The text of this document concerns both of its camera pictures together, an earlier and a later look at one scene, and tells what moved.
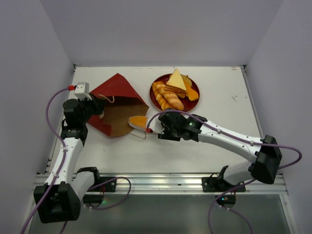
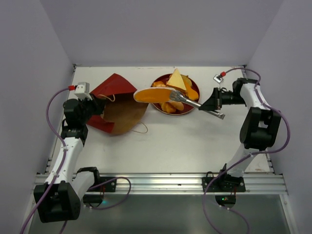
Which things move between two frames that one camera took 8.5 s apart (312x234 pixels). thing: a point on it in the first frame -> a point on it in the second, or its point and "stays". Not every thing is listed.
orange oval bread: [138, 122] -> [152, 95]
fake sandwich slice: [176, 82] stays
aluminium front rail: [250, 184] stays
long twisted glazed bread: [162, 99] -> [171, 107]
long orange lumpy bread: [192, 94] stays
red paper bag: [121, 101] stays
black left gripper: [97, 104] stays
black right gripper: [165, 125] -> [217, 99]
